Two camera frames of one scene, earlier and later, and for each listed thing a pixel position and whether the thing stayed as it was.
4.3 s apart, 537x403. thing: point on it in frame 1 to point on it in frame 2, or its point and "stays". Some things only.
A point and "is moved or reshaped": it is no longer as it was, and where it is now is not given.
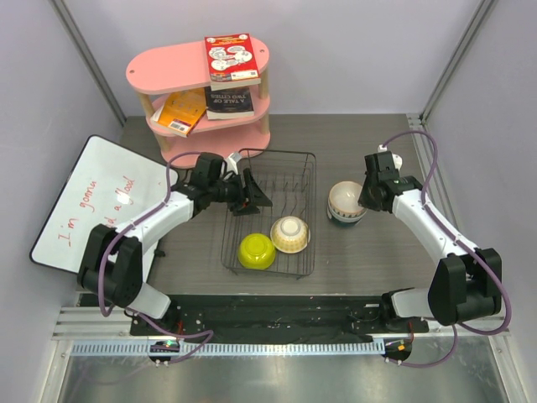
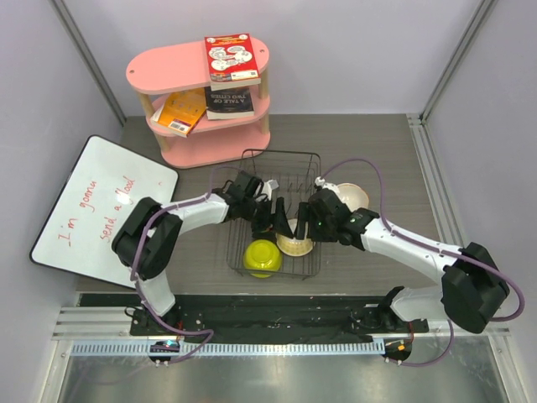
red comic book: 231,61 stays
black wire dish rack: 281,238 stays
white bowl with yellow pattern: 290,234 is moved or reshaped
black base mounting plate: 276,316 stays
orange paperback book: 181,112 stays
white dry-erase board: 108,183 stays
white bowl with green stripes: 343,198 stays
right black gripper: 365,201 to 307,214
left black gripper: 257,197 to 272,225
